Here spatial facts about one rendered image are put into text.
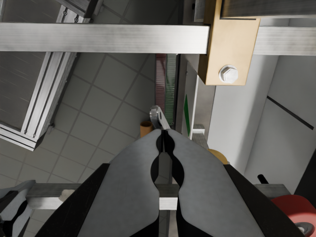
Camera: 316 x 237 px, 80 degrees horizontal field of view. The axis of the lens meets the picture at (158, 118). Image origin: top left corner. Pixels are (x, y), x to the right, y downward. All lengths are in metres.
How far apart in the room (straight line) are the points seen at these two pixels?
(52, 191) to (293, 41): 0.40
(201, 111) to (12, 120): 1.01
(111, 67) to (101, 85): 0.12
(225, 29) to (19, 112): 1.08
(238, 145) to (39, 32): 0.53
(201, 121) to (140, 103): 0.77
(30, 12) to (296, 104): 0.95
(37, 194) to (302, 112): 0.50
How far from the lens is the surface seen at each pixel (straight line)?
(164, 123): 0.15
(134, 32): 0.23
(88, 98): 1.23
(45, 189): 0.39
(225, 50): 0.24
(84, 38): 0.25
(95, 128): 1.31
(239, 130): 0.58
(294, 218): 0.35
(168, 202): 0.34
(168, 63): 0.38
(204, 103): 0.42
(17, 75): 1.10
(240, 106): 0.54
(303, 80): 0.47
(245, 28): 0.24
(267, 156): 0.56
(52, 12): 0.96
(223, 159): 0.31
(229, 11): 0.21
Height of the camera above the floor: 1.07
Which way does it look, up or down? 63 degrees down
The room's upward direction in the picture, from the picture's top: 179 degrees clockwise
